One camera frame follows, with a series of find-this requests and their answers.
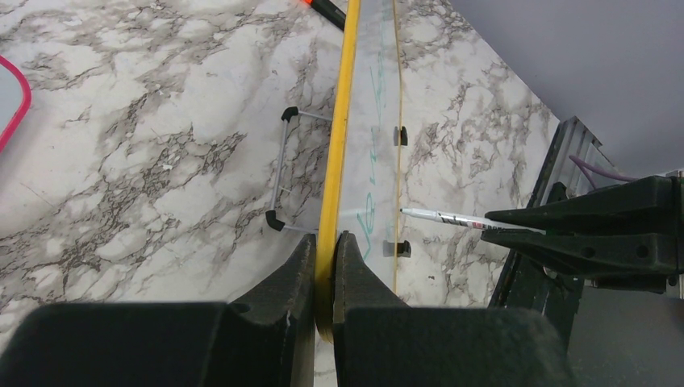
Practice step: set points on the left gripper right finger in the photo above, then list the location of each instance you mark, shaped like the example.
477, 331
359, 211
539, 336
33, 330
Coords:
379, 340

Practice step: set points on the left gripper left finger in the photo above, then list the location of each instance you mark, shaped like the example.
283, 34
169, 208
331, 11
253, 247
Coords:
263, 338

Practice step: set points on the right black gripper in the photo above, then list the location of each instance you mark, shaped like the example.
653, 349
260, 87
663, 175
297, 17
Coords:
634, 241

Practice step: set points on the yellow framed whiteboard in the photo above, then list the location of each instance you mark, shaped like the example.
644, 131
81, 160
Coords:
361, 184

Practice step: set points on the white green marker pen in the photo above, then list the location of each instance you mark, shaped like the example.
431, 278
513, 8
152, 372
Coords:
461, 220

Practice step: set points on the pink framed whiteboard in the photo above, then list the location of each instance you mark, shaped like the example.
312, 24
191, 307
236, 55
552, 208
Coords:
16, 99

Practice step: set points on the orange black highlighter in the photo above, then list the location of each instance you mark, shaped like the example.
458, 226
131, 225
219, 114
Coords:
329, 11

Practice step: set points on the wire whiteboard stand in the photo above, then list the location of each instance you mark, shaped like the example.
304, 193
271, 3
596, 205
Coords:
403, 249

